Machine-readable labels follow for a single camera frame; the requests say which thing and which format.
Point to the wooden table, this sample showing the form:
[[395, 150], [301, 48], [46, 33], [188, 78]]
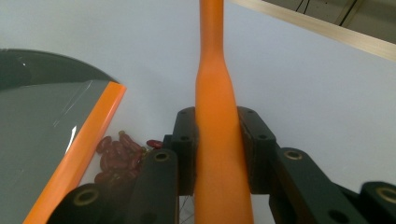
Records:
[[327, 29]]

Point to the red kidney beans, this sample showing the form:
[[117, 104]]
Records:
[[115, 158]]

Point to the grey dustpan with orange edge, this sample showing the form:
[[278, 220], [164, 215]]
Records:
[[37, 130]]

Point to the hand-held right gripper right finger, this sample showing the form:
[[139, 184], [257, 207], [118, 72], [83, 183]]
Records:
[[258, 161]]

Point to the white table cover sheet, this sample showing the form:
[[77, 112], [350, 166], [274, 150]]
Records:
[[311, 99]]

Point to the orange brush with grey bristles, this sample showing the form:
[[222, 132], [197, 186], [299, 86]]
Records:
[[218, 124]]

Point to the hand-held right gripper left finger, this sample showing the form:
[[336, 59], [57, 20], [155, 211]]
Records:
[[185, 161]]

